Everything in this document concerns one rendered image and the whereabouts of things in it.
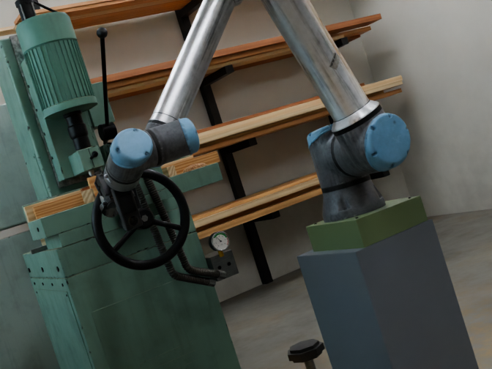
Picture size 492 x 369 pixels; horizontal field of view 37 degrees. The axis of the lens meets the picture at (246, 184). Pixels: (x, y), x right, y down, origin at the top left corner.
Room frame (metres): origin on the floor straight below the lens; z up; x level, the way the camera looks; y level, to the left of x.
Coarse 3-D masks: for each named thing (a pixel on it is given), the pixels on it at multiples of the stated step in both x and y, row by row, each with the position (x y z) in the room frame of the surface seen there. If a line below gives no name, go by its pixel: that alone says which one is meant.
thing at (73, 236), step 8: (168, 200) 2.32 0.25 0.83; (152, 208) 2.30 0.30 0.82; (168, 208) 2.32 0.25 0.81; (88, 224) 2.20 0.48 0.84; (104, 224) 2.22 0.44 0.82; (112, 224) 2.23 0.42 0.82; (64, 232) 2.17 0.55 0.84; (72, 232) 2.18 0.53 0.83; (80, 232) 2.19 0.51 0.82; (88, 232) 2.20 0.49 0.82; (104, 232) 2.22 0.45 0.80; (48, 240) 2.30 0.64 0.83; (56, 240) 2.20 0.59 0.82; (64, 240) 2.16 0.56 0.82; (72, 240) 2.17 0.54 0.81; (80, 240) 2.18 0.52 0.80; (48, 248) 2.33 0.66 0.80
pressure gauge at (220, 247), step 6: (216, 234) 2.31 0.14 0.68; (222, 234) 2.32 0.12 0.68; (210, 240) 2.31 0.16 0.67; (216, 240) 2.31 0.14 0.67; (222, 240) 2.31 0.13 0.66; (228, 240) 2.32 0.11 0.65; (210, 246) 2.32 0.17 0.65; (216, 246) 2.30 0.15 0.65; (222, 246) 2.31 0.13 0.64; (222, 252) 2.33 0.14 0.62
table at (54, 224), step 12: (204, 168) 2.39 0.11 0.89; (216, 168) 2.41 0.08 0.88; (180, 180) 2.35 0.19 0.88; (192, 180) 2.37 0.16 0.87; (204, 180) 2.38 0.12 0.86; (216, 180) 2.40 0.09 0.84; (168, 192) 2.22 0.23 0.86; (84, 204) 2.21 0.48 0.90; (48, 216) 2.15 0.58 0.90; (60, 216) 2.17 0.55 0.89; (72, 216) 2.18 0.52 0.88; (84, 216) 2.20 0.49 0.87; (36, 228) 2.23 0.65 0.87; (48, 228) 2.15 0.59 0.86; (60, 228) 2.16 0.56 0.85; (72, 228) 2.18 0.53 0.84
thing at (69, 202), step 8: (216, 152) 2.59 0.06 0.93; (184, 160) 2.53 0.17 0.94; (192, 160) 2.54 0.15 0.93; (200, 160) 2.56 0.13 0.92; (208, 160) 2.57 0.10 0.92; (216, 160) 2.58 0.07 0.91; (176, 168) 2.52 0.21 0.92; (184, 168) 2.53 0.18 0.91; (56, 200) 2.33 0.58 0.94; (64, 200) 2.34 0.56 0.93; (72, 200) 2.35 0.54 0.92; (80, 200) 2.36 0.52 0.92; (32, 208) 2.31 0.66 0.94; (40, 208) 2.30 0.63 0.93; (48, 208) 2.31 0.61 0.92; (56, 208) 2.32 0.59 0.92; (64, 208) 2.33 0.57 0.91; (40, 216) 2.30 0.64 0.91
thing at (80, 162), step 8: (80, 152) 2.34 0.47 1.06; (88, 152) 2.35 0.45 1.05; (72, 160) 2.42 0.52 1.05; (80, 160) 2.34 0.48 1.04; (88, 160) 2.35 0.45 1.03; (96, 160) 2.36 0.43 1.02; (72, 168) 2.45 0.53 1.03; (80, 168) 2.37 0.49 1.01; (88, 168) 2.34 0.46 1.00; (96, 168) 2.40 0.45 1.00
